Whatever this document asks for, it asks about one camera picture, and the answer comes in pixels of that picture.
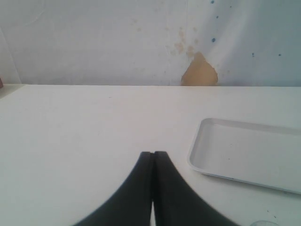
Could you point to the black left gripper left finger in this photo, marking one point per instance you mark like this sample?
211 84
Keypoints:
131 204

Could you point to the white rectangular plastic tray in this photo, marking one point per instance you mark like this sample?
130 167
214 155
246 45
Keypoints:
257 154

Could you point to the clear dome lid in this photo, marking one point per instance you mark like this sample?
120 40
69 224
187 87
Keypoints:
264 223

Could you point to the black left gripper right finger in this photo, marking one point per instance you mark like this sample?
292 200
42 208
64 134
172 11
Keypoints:
176 203

